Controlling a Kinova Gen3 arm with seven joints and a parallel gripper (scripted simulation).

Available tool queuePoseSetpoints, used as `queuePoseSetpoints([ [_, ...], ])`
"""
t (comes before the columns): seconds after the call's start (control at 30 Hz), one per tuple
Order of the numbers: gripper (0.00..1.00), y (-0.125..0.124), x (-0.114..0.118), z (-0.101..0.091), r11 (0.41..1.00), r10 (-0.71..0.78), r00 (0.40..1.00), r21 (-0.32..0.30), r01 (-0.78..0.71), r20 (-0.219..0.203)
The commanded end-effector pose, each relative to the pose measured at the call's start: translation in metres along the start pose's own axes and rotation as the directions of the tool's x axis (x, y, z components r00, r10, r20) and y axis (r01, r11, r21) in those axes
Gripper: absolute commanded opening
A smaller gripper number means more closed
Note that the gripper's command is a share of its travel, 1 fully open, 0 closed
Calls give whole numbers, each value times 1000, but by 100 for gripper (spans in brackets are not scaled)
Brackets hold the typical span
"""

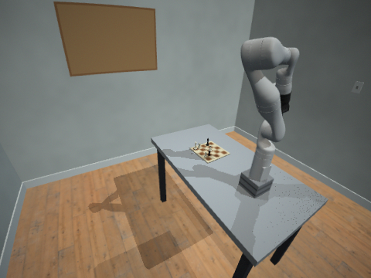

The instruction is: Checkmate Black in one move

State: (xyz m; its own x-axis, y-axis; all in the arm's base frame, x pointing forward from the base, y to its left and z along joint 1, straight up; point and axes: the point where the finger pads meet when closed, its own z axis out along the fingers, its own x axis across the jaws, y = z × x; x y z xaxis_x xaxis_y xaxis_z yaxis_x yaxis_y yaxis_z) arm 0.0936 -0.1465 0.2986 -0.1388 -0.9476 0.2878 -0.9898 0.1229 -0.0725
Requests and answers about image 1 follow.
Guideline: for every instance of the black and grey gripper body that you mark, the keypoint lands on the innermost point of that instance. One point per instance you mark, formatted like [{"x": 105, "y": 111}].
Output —
[{"x": 285, "y": 93}]

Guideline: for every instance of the chessboard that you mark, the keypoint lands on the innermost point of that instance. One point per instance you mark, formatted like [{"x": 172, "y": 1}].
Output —
[{"x": 216, "y": 153}]

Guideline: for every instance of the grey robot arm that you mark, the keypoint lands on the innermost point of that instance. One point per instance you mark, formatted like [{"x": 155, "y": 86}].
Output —
[{"x": 265, "y": 54}]

